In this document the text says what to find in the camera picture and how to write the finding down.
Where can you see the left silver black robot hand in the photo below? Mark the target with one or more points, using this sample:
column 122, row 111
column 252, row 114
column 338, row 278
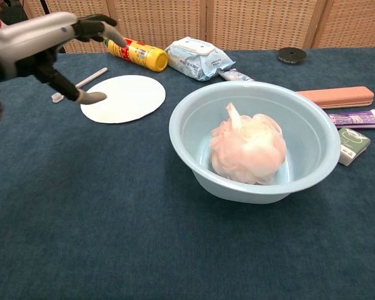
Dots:
column 25, row 43

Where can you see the pink bath sponge loofah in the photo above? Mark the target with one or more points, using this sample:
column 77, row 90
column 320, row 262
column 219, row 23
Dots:
column 250, row 147

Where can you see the green soap box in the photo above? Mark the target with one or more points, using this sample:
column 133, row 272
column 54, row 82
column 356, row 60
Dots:
column 353, row 143

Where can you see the blue white toothpaste tube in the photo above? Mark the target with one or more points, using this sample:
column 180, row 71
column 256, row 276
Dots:
column 234, row 75

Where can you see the light blue plastic basin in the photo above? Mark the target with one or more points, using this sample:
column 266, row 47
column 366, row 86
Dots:
column 309, row 131

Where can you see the small purple tube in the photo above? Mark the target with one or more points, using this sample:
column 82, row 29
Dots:
column 359, row 118

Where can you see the dark office chair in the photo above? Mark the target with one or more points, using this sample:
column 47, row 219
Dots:
column 12, row 14

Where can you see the white toothbrush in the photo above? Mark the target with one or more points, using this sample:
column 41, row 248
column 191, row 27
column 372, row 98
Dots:
column 92, row 77

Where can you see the white round paper plate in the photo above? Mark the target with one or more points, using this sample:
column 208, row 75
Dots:
column 128, row 100

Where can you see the yellow bottle with red label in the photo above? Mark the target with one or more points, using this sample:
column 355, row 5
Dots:
column 143, row 54

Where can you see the light blue wet wipes pack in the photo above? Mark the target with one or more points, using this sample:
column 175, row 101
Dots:
column 200, row 59

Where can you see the dark blue table mat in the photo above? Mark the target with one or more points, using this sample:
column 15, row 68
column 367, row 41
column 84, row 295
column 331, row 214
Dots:
column 81, row 218

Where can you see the woven wicker folding screen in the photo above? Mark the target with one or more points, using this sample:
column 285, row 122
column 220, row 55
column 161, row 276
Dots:
column 253, row 22

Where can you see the black round disc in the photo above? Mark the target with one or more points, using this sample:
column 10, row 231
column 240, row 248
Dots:
column 292, row 56

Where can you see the pink toothbrush case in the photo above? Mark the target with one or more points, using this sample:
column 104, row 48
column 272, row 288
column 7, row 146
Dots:
column 337, row 97

